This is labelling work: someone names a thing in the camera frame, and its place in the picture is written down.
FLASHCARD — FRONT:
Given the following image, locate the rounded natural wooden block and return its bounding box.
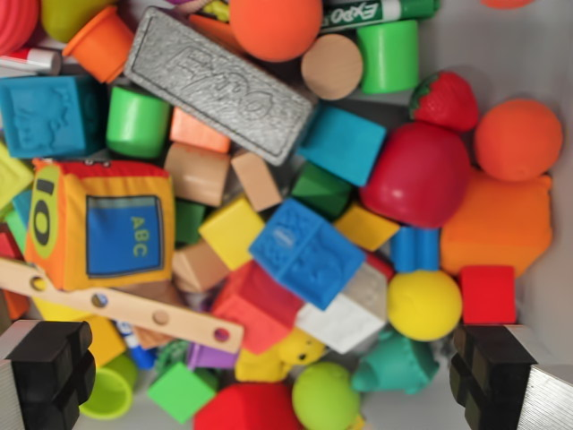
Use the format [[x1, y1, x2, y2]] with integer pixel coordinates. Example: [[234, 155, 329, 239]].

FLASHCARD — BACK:
[[163, 142, 233, 208]]

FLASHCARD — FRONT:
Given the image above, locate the orange flat block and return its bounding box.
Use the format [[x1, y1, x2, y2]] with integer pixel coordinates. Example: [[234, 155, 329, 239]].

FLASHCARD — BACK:
[[187, 13, 246, 55]]

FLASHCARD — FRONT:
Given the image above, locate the yellow ball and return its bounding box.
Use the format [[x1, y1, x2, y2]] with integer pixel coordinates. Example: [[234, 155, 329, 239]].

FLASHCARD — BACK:
[[387, 269, 463, 342]]

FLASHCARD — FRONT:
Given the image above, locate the orange toy piece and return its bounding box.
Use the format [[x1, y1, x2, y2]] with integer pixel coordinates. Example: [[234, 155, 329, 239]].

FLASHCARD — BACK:
[[481, 0, 536, 10]]

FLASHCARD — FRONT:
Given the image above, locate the yellow rubber bear toy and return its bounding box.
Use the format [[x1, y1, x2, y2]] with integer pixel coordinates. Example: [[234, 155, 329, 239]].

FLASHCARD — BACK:
[[235, 329, 328, 384]]

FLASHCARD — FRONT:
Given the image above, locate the small red block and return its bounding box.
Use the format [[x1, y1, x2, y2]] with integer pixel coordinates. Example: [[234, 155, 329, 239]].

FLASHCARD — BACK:
[[364, 253, 395, 281]]

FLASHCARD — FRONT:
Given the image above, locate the yellow-green plastic chain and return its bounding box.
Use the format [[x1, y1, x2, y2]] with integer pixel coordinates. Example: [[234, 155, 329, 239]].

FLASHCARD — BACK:
[[201, 0, 230, 17]]

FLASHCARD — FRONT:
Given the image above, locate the blue wooden block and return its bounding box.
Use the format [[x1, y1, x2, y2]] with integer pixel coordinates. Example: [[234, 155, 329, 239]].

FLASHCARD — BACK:
[[389, 226, 442, 274]]

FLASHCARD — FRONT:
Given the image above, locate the wooden strip with holes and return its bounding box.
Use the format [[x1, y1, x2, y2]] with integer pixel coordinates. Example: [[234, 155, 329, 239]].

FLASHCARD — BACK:
[[0, 257, 245, 355]]

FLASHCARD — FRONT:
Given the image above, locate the yellow wooden block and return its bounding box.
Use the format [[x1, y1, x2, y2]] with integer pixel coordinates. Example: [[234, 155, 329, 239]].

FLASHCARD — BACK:
[[84, 315, 128, 368], [33, 295, 93, 323]]

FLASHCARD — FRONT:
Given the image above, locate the orange wooden block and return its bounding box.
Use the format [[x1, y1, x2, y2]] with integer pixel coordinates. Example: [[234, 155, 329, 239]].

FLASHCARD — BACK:
[[168, 106, 232, 155]]

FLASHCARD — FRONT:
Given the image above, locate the teal embossed rubber cube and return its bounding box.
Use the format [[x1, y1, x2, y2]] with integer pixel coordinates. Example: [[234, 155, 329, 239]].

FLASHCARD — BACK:
[[0, 74, 108, 160]]

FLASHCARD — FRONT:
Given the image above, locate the brown wooden block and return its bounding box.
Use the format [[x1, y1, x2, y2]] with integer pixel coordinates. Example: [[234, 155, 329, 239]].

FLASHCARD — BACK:
[[111, 281, 184, 350]]

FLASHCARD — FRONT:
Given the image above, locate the blue embossed rubber cube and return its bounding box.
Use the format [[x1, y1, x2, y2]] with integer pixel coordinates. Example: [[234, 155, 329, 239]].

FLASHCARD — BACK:
[[248, 196, 367, 312]]

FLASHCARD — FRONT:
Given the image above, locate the yellow-green plastic cup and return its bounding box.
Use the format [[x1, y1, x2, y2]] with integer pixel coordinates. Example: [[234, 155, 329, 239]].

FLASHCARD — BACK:
[[39, 0, 120, 45]]

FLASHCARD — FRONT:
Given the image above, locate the large red soft block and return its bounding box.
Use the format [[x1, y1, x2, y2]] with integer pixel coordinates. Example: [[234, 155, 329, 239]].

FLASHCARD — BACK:
[[192, 383, 304, 430]]

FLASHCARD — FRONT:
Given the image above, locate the red toy apple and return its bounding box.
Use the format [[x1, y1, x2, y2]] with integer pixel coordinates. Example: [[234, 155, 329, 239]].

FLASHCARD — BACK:
[[359, 121, 472, 229]]

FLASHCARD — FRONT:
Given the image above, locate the tan wooden block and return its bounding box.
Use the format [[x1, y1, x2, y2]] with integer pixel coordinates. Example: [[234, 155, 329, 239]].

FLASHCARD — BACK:
[[172, 239, 232, 295]]

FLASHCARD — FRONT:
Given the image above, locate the orange plastic cup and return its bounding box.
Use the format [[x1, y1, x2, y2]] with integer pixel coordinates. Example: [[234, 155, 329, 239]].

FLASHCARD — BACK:
[[62, 4, 135, 85]]

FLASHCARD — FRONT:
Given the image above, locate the red ribbed ball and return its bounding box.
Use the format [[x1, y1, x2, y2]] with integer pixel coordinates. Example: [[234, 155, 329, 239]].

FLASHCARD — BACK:
[[0, 0, 44, 56]]

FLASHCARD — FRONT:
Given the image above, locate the natural wooden cylinder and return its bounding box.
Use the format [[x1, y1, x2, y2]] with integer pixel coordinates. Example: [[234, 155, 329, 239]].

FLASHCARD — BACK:
[[300, 33, 364, 101]]

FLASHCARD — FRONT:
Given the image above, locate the green mesh net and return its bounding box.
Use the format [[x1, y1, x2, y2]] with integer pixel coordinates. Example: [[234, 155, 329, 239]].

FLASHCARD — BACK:
[[154, 339, 192, 375]]

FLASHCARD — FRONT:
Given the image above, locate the small natural wooden block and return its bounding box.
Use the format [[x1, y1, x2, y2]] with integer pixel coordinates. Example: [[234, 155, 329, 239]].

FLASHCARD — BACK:
[[230, 150, 284, 212]]

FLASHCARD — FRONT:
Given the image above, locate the light green wooden block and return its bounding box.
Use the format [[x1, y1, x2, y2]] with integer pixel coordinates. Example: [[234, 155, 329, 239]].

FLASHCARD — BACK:
[[3, 208, 29, 256]]

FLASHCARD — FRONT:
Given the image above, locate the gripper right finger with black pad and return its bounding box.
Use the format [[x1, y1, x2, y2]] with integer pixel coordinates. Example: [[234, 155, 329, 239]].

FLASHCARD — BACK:
[[449, 324, 573, 430]]

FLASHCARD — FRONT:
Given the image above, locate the dark green wooden block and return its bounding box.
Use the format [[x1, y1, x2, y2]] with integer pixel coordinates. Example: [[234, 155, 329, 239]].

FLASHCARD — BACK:
[[290, 160, 355, 220], [174, 200, 207, 246]]

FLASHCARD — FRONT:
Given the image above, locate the orange soft rubber block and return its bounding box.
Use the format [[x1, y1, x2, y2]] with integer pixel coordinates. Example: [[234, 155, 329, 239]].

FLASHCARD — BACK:
[[440, 169, 554, 279]]

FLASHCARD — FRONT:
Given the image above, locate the lime embossed rubber block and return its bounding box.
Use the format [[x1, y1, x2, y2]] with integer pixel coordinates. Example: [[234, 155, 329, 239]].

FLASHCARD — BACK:
[[0, 142, 36, 211]]

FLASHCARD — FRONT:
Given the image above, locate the dark red wooden block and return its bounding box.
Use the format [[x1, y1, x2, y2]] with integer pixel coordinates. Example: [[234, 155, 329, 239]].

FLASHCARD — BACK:
[[0, 223, 26, 261]]

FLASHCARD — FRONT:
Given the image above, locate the thin teal wooden block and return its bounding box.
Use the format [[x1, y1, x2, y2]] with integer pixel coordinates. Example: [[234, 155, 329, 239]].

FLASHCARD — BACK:
[[12, 190, 35, 228]]

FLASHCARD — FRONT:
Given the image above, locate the purple plastic cup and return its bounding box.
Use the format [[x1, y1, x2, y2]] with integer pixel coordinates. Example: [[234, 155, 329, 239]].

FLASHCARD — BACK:
[[185, 340, 241, 371]]

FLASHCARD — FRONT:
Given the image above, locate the yellow wooden cube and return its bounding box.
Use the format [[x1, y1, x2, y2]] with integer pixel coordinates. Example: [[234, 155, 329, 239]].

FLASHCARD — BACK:
[[198, 194, 266, 271]]

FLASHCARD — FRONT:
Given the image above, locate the grey Expo whiteboard eraser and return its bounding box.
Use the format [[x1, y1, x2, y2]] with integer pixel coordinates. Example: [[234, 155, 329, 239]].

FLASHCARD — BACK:
[[123, 6, 314, 167]]

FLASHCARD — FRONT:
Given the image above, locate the lime green ball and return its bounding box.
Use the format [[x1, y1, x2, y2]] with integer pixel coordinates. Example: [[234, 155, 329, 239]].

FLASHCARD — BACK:
[[291, 361, 362, 430]]

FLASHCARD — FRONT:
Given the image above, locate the orange foam ball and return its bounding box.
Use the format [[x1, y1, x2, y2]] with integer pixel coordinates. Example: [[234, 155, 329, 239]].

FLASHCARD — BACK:
[[474, 98, 564, 183], [227, 0, 324, 63]]

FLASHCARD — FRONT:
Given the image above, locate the teal rubber animal toy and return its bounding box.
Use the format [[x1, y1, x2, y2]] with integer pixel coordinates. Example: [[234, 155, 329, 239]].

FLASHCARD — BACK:
[[351, 329, 442, 395]]

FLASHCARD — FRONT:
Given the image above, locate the white grey cube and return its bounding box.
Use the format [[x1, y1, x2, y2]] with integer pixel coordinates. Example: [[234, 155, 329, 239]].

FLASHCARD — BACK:
[[295, 263, 389, 355]]

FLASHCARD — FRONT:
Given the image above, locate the red wooden cube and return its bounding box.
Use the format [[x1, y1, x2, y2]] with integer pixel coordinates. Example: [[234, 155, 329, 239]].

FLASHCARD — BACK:
[[458, 264, 518, 326]]

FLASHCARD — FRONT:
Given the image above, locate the bright green cube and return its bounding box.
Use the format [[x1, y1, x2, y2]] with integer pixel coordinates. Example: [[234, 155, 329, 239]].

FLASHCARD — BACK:
[[146, 360, 218, 426]]

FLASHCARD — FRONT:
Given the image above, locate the small orange block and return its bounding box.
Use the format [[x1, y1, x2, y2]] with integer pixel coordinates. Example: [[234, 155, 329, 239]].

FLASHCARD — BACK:
[[0, 288, 31, 322]]

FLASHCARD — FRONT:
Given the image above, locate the lime green plastic cup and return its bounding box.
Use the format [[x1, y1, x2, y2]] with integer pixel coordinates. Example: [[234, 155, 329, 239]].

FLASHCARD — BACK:
[[79, 353, 139, 421]]

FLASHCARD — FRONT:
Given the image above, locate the red toy strawberry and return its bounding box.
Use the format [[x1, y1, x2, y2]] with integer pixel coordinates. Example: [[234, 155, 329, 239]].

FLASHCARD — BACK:
[[409, 70, 480, 133]]

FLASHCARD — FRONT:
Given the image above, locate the orange fabric number cube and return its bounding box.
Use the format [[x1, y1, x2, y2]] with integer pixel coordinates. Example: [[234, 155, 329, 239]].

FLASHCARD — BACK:
[[24, 157, 176, 291]]

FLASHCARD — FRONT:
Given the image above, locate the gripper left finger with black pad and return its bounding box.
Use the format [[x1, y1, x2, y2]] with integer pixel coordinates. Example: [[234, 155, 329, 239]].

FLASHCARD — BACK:
[[0, 318, 98, 430]]

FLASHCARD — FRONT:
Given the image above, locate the red embossed rubber cube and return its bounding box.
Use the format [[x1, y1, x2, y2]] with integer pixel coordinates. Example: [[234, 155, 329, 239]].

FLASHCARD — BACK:
[[210, 262, 305, 356]]

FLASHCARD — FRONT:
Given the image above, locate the green Expo marker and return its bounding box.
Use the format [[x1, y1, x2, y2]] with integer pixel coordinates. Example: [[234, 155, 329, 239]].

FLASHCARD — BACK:
[[320, 0, 442, 33]]

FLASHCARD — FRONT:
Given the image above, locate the yellow-orange wooden block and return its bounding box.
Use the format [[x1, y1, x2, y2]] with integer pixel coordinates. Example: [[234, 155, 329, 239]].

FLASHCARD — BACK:
[[333, 201, 401, 253]]

